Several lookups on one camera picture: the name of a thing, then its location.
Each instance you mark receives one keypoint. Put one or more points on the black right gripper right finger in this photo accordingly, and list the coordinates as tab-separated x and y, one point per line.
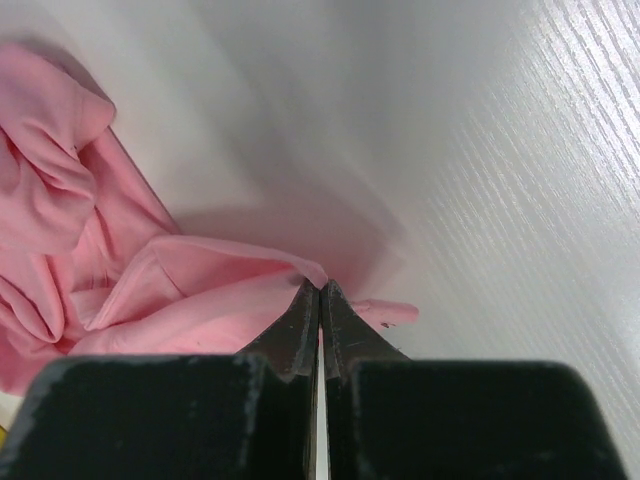
391	417

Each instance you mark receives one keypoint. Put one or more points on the pink t-shirt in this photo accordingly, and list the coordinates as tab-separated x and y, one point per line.
91	261

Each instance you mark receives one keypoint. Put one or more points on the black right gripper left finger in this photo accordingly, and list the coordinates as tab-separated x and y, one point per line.
250	415

